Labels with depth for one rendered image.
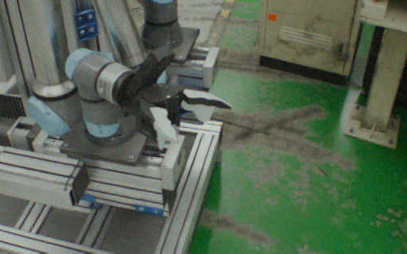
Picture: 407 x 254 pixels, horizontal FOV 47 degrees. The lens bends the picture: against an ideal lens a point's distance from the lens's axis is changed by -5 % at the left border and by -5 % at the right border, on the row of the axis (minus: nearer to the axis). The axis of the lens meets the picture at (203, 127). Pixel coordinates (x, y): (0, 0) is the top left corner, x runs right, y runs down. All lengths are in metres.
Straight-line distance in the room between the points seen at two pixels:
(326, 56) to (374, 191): 0.86
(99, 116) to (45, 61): 0.17
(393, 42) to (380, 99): 0.32
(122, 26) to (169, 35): 0.62
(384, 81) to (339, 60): 0.45
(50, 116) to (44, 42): 0.18
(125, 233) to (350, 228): 0.93
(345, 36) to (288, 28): 0.32
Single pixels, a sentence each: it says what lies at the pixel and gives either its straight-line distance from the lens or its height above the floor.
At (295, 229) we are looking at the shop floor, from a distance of 2.04.
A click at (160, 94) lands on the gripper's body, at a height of 1.07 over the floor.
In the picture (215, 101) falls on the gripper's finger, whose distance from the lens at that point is 0.89.
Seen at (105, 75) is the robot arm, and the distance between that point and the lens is 0.94.
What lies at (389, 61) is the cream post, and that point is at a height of 0.44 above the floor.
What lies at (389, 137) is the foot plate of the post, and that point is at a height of 0.01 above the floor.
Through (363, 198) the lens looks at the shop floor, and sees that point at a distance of 2.23.
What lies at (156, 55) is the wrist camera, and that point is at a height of 1.15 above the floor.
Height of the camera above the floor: 1.60
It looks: 41 degrees down
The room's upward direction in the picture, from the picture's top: straight up
